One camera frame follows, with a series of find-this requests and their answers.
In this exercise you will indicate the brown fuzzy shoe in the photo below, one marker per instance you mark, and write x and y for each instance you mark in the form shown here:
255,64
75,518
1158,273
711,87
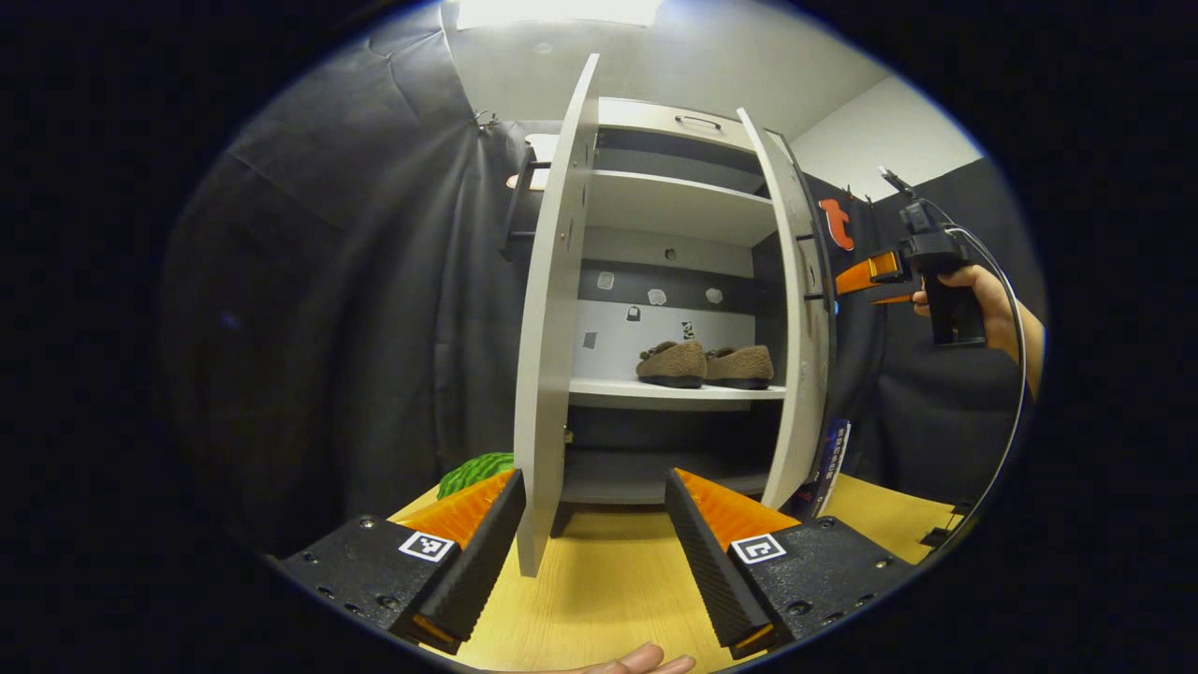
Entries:
744,363
674,363

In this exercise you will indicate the watermelon slice plush toy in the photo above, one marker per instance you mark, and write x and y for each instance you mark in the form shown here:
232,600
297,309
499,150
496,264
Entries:
473,471

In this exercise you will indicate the white cabinet door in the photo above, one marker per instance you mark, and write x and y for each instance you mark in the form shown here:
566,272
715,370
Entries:
552,356
796,374

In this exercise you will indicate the metal backdrop clip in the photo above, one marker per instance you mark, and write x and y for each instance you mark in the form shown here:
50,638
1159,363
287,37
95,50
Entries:
485,119

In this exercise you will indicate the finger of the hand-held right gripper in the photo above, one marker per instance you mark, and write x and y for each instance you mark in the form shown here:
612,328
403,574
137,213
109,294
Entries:
870,271
894,300

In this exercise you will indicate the white shoe cabinet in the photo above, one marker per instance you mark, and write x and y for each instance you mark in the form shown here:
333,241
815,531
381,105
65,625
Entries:
674,201

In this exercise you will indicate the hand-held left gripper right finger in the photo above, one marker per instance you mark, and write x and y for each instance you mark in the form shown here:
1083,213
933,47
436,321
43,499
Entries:
707,552

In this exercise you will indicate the dark blue box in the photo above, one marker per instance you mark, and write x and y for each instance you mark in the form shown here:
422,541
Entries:
831,463

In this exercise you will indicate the ceiling light panel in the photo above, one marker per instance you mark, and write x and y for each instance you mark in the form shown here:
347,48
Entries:
562,11

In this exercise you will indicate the black backdrop cloth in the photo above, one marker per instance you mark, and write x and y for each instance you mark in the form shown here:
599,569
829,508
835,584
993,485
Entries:
337,328

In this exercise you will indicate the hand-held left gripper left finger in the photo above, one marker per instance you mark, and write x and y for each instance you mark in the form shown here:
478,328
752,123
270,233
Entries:
487,552

